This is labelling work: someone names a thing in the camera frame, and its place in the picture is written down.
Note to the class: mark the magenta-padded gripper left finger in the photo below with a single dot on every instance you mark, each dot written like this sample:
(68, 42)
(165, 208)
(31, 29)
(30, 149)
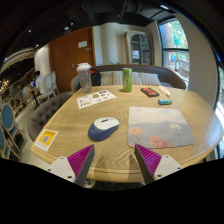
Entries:
(63, 166)

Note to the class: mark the black backpack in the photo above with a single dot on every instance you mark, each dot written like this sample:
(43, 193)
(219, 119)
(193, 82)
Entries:
(96, 78)

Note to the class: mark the person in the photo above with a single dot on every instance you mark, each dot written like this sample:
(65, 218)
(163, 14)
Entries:
(39, 80)

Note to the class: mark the grey tufted sofa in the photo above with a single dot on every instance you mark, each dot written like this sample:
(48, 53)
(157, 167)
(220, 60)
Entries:
(45, 111)

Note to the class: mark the clear shaker bottle white lid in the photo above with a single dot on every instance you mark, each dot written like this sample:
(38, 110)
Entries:
(84, 78)

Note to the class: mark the grey curved bench sofa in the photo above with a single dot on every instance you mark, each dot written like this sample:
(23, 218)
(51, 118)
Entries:
(166, 75)

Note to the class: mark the brown wooden door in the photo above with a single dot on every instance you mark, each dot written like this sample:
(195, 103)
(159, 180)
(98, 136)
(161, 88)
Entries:
(65, 63)

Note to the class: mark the white sticker sheet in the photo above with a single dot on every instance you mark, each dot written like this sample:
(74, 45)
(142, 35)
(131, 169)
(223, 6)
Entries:
(95, 99)

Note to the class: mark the small teal eraser pack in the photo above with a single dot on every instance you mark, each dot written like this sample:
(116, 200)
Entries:
(165, 101)

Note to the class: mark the group of white chairs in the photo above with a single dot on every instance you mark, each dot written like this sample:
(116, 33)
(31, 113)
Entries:
(50, 83)

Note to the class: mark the black framed window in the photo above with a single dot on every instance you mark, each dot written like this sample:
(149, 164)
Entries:
(175, 50)

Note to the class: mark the large side window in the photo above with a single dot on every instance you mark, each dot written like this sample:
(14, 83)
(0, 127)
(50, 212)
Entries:
(220, 100)

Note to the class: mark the black and red flat box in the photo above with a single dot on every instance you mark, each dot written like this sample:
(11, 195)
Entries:
(149, 92)

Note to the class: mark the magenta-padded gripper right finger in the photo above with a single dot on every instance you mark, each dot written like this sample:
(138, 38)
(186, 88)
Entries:
(165, 165)

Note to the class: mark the blue and white computer mouse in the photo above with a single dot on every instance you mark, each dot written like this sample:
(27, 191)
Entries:
(103, 128)

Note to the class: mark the white door sign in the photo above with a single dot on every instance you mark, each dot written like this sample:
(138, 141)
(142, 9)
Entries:
(82, 44)

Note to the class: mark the yellow square code sticker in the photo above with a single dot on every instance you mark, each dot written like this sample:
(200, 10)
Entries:
(46, 140)

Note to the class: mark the green drink can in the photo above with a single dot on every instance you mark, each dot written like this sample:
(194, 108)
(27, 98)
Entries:
(127, 80)

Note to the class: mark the striped cushion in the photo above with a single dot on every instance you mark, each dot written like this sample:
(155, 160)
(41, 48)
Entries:
(150, 79)
(106, 78)
(117, 77)

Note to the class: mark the glass door cabinet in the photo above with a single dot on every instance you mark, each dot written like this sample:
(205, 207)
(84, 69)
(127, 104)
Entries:
(140, 48)

